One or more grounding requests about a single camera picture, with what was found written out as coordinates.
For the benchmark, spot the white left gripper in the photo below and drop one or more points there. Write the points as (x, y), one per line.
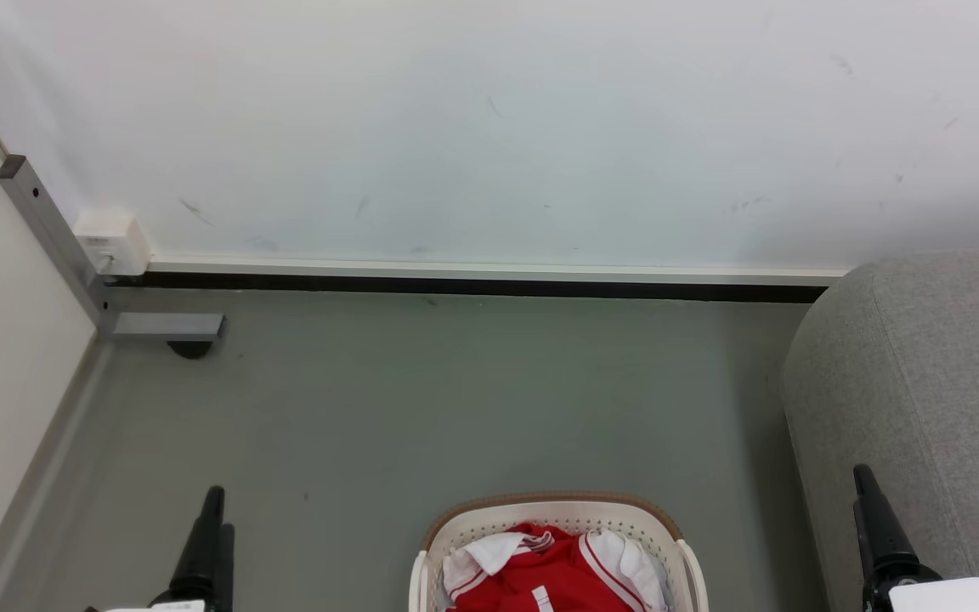
(158, 607)

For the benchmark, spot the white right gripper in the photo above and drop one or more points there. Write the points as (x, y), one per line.
(965, 597)

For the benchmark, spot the red and white shirt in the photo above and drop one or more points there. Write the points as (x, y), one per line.
(540, 574)

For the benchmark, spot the grey fabric sofa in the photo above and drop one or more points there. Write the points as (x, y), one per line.
(923, 382)

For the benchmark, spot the black round foot pad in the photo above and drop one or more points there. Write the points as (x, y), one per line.
(190, 348)

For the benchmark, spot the white plastic laundry basket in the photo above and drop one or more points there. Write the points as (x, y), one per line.
(557, 508)

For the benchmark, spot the white wall socket box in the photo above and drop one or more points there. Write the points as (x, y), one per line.
(114, 242)

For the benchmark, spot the grey metal frame post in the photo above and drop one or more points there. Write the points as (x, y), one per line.
(56, 238)

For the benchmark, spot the white wall baseboard strip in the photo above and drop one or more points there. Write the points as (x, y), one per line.
(489, 272)

